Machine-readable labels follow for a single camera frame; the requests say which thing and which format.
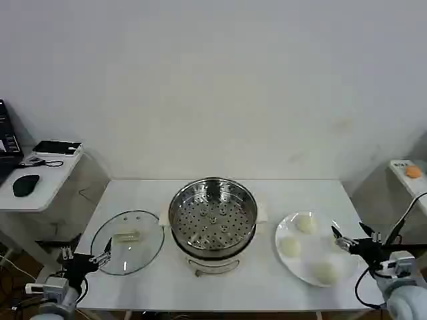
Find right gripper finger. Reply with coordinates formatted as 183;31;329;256
331;225;356;253
359;222;383;243

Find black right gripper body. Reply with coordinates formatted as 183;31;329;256
350;237;390;268

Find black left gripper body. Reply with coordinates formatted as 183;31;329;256
63;253;100;295

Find round glass lid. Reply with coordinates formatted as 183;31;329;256
90;209;165;276

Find round white plate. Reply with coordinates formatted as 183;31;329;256
275;210;363;288

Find white desk with orange thing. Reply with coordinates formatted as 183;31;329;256
388;159;427;216

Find white desk with laptop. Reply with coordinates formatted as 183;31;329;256
0;149;86;294

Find black computer mouse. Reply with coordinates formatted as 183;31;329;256
12;173;40;197

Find flat black white-edged box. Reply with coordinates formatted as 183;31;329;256
32;140;83;159

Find white electric steamer base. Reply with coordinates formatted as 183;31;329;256
159;201;270;278

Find perforated steel steamer basket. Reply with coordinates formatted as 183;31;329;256
168;177;258;251

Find black laptop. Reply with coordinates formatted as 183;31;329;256
0;99;25;187

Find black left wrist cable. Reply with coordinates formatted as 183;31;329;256
75;278;89;303

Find black hanging power cable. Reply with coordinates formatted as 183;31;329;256
382;192;427;249

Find white floor cable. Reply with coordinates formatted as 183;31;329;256
0;253;39;283

